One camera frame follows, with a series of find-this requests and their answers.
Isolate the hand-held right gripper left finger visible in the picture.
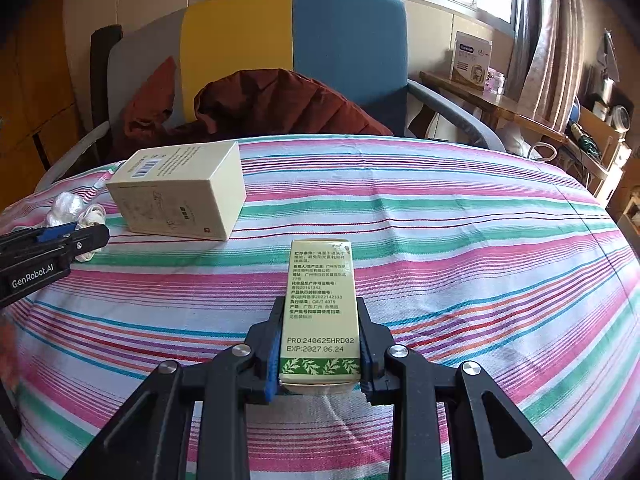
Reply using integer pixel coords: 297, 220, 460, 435
65, 295, 286, 480

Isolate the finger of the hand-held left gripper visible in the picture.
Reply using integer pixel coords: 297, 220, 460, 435
0, 224, 80, 248
30, 223, 111, 263

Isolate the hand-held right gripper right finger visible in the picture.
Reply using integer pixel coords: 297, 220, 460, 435
356, 296, 576, 480

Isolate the small green leaf-print box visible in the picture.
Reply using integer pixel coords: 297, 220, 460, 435
277, 237, 362, 395

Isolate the crumpled white plastic wrap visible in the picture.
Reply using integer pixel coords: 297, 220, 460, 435
45, 192, 89, 232

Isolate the cream cardboard box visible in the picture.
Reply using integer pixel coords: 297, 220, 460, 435
106, 141, 247, 241

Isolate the wooden wardrobe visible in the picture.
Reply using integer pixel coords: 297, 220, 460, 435
0, 0, 82, 207

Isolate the dark red jacket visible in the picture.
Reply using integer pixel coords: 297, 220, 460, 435
112, 57, 396, 157

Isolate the wooden side table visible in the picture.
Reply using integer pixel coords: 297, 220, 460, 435
419, 71, 569, 144

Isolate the wooden cabinet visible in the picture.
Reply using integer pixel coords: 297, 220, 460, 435
565, 105, 632, 207

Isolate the grey yellow blue armchair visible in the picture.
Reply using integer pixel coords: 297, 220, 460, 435
35, 0, 507, 186

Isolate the white printed carton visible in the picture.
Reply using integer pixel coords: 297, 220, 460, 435
451, 31, 494, 92

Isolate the grey pleated curtain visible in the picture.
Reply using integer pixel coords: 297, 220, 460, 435
520, 0, 587, 132

